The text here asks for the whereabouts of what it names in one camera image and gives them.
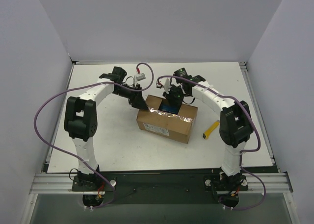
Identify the blue plastic packet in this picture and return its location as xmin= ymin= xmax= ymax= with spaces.
xmin=159 ymin=104 xmax=180 ymax=115

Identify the brown cardboard express box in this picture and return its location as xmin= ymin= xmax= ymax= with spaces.
xmin=136 ymin=95 xmax=198 ymax=144

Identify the yellow utility knife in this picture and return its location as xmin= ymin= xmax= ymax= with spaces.
xmin=203 ymin=121 xmax=220 ymax=140

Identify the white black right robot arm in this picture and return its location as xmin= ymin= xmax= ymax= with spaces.
xmin=156 ymin=68 xmax=253 ymax=176

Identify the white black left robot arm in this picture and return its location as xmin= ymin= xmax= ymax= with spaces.
xmin=64 ymin=67 xmax=148 ymax=191

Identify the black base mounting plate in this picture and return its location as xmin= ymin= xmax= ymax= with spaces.
xmin=72 ymin=173 xmax=248 ymax=206

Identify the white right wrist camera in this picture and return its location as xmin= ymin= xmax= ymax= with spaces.
xmin=156 ymin=78 xmax=171 ymax=94

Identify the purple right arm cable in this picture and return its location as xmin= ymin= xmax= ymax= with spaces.
xmin=156 ymin=75 xmax=267 ymax=211

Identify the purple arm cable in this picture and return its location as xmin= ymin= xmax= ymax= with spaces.
xmin=33 ymin=62 xmax=155 ymax=209
xmin=156 ymin=75 xmax=267 ymax=211

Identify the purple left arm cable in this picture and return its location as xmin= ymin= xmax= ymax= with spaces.
xmin=33 ymin=62 xmax=155 ymax=209

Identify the aluminium front frame rail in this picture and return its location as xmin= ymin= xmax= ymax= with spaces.
xmin=30 ymin=173 xmax=293 ymax=194

